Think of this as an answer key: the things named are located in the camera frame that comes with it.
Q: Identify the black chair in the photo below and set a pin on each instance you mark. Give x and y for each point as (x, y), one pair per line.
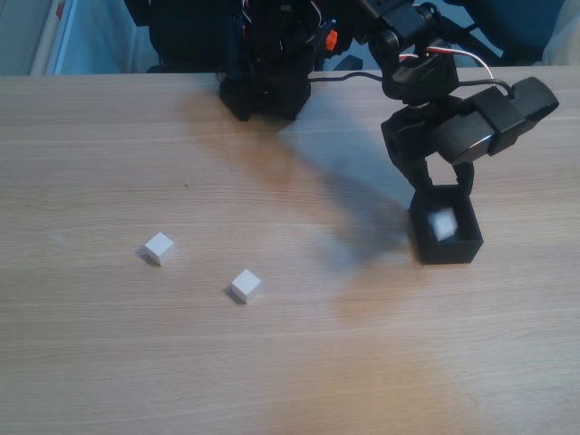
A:
(181, 31)

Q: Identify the orange clamp knob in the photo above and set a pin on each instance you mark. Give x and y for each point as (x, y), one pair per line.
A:
(331, 40)

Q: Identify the white cube block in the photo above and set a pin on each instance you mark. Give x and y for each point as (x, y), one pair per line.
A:
(443, 224)
(159, 248)
(245, 286)

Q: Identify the white panel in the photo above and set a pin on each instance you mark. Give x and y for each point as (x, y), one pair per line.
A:
(77, 36)

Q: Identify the black open box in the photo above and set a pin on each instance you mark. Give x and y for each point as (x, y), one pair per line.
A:
(453, 254)

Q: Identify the black oval camera box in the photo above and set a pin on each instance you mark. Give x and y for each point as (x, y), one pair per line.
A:
(494, 120)

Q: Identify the pale cloth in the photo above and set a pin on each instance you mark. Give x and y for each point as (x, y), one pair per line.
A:
(564, 41)

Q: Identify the blue chair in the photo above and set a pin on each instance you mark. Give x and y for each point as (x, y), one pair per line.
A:
(512, 27)

